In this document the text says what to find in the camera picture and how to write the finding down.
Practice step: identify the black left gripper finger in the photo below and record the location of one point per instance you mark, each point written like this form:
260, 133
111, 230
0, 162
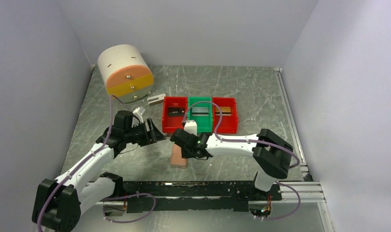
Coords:
155, 136
151, 128

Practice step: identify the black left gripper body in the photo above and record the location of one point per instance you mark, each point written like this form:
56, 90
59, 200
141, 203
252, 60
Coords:
138, 134

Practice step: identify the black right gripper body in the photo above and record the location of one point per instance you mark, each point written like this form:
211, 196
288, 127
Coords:
186, 153

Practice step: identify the tan leather card holder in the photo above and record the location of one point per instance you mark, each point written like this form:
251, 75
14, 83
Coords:
176, 159

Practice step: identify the gold credit card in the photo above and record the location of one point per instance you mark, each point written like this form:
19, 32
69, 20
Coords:
225, 111

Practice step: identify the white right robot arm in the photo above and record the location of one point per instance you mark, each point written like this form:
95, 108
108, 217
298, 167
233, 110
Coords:
272, 153

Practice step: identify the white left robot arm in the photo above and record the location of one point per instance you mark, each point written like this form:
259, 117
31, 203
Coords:
60, 203

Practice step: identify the black credit card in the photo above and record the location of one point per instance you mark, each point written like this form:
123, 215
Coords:
176, 111

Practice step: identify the red bin with black card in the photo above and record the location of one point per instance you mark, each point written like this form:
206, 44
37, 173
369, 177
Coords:
169, 124

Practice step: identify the silver credit card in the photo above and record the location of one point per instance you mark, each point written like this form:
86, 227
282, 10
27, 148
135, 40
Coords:
200, 111

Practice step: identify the small white grey block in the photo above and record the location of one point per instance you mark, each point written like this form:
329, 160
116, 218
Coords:
157, 99

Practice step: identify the green plastic bin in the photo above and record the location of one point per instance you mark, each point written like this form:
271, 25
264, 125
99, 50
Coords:
204, 123

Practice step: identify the round white drawer cabinet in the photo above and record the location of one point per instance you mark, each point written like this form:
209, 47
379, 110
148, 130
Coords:
124, 72

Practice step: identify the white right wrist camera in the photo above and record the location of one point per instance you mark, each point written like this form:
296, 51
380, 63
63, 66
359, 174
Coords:
190, 126

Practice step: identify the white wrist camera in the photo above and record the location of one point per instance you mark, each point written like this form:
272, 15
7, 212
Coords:
138, 113
190, 126

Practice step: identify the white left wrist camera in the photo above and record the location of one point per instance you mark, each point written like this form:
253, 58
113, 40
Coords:
138, 113

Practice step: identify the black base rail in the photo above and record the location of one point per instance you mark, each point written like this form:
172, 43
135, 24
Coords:
192, 195

